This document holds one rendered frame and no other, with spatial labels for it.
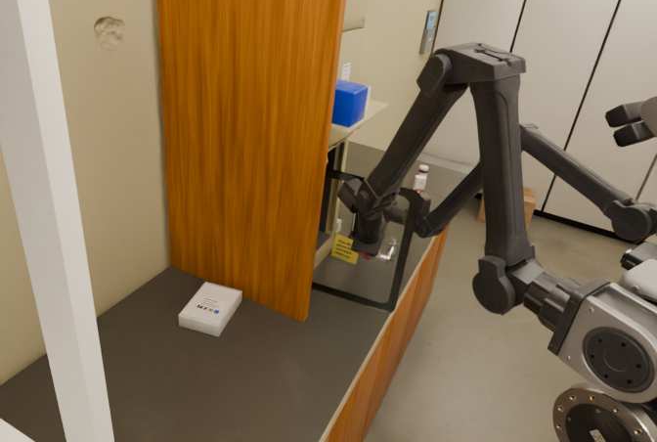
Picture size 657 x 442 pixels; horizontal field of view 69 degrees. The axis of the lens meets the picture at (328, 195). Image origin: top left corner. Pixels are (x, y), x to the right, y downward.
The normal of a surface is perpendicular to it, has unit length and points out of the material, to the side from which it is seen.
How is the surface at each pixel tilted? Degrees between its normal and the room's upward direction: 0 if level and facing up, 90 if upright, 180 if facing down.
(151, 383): 0
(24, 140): 90
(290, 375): 0
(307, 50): 90
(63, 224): 90
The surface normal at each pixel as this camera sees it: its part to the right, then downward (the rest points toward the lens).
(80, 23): 0.90, 0.29
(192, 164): -0.43, 0.37
